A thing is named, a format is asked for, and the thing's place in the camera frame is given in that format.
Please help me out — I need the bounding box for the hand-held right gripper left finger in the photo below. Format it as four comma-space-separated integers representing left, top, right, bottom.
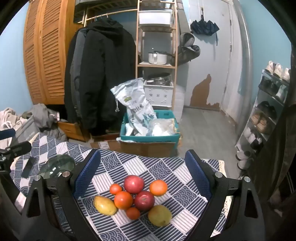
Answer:
20, 148, 102, 241

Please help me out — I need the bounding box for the wooden bed frame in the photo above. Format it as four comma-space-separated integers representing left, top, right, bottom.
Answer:
57, 120, 91, 142

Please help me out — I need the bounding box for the light red apple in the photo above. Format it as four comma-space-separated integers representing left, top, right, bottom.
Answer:
124, 175, 144, 194

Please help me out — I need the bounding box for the teal plastic crate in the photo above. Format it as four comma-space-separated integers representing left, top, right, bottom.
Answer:
120, 110, 181, 145

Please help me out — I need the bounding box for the glass bowl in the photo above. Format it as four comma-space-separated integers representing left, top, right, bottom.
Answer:
38, 155, 75, 179

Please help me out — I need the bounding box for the black remote control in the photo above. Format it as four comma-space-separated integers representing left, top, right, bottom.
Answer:
21, 157, 36, 178

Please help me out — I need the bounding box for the steel pot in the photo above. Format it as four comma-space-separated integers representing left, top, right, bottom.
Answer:
144, 72, 171, 86

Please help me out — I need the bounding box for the small tangerine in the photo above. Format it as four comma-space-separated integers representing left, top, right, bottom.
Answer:
109, 184, 123, 195
126, 207, 141, 220

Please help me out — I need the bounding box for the wooden louvered wardrobe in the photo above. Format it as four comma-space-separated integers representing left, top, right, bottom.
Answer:
23, 0, 88, 106

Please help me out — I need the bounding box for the grey hanging bag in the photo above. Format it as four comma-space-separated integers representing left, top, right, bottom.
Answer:
177, 32, 200, 65

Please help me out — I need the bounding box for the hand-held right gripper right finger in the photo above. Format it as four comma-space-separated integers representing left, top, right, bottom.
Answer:
184, 149, 266, 241

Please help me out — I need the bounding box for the red-orange tomato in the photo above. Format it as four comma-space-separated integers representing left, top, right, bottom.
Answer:
114, 191, 133, 210

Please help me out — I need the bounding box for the beige cloth pile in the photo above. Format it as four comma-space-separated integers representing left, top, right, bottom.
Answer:
0, 107, 29, 137

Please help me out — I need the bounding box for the wooden shelf rack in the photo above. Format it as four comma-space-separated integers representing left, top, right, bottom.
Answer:
135, 0, 178, 109

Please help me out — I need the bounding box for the dark blue umbrella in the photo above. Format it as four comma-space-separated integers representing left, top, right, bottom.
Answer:
190, 20, 220, 45

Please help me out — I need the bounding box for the yellow mango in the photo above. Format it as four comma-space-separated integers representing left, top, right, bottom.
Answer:
93, 196, 118, 216

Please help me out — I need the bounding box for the grey fabric bag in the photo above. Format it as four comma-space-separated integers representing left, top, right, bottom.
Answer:
16, 116, 41, 144

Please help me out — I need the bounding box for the wooden clothes rail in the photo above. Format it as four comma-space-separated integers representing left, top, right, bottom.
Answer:
77, 9, 139, 25

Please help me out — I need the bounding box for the large orange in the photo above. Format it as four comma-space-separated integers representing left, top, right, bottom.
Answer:
149, 180, 168, 197

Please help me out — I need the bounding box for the pale blue door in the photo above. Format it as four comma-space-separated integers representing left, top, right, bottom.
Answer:
188, 0, 234, 112

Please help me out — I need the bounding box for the white storage bin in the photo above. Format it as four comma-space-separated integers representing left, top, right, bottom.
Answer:
139, 10, 173, 25

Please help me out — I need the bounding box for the yellow-green pear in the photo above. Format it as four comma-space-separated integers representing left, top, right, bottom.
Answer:
148, 205, 172, 227

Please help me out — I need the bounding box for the metal cooking pot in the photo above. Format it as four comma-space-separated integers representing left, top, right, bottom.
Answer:
148, 51, 174, 65

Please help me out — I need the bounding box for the black hooded coat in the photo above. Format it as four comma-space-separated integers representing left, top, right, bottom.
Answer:
64, 19, 137, 136

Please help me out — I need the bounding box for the grey garment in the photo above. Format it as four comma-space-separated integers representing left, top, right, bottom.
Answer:
28, 103, 68, 141

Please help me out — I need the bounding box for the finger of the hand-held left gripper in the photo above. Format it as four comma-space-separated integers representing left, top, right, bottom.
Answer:
0, 141, 32, 160
0, 128, 16, 141

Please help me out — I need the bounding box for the cardboard box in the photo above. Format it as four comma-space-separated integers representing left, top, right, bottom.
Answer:
90, 133, 176, 158

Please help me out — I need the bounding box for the dark red apple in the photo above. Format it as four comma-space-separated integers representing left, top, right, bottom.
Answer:
134, 191, 155, 211

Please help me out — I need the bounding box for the blue white patterned tablecloth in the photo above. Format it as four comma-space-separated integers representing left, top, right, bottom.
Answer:
9, 133, 234, 241

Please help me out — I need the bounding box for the white shoe rack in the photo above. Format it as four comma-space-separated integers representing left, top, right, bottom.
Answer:
235, 68, 290, 163

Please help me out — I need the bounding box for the white printed rice bag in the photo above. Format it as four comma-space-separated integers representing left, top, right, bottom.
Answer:
110, 78, 158, 136

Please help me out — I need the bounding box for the white plastic crate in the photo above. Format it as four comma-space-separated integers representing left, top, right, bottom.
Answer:
143, 83, 174, 107

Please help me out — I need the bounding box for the grey coat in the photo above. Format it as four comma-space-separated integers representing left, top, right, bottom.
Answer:
70, 29, 88, 116

